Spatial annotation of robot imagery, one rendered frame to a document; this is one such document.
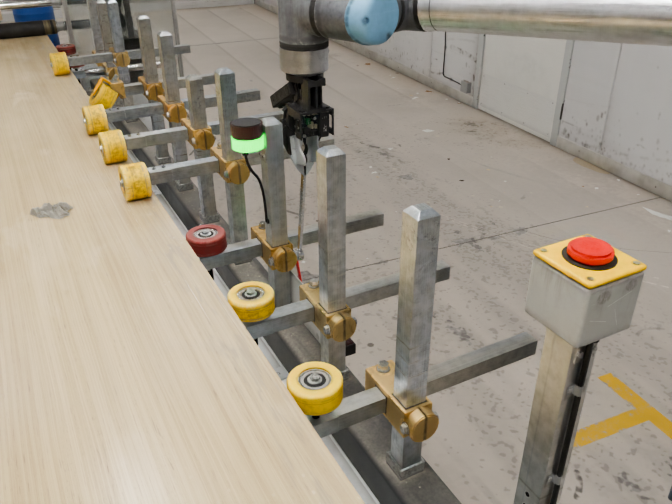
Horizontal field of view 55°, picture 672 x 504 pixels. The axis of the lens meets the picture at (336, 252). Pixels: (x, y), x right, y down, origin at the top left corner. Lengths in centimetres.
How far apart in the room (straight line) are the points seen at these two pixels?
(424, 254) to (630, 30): 45
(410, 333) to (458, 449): 125
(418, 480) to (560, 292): 55
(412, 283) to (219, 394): 31
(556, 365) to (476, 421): 155
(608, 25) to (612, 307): 55
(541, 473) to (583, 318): 22
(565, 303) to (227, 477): 45
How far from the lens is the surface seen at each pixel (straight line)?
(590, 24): 108
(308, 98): 122
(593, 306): 60
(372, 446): 113
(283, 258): 132
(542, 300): 63
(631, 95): 409
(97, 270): 127
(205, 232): 132
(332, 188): 103
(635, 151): 411
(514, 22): 112
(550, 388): 70
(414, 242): 82
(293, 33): 120
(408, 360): 92
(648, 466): 224
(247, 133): 120
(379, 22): 113
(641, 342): 274
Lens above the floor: 151
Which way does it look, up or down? 30 degrees down
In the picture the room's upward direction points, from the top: straight up
